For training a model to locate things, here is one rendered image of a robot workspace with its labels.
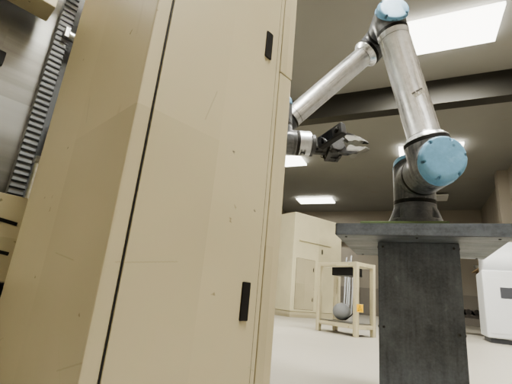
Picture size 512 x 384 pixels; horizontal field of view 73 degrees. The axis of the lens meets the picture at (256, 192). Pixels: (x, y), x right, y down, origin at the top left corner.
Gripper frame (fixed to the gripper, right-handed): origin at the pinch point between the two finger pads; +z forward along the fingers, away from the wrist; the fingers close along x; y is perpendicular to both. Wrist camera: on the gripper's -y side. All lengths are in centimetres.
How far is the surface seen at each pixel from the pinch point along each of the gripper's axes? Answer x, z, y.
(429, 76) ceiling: -321, 245, 239
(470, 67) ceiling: -312, 286, 209
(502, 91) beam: -275, 325, 214
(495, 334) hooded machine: 18, 329, 367
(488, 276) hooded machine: -57, 332, 351
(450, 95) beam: -290, 271, 242
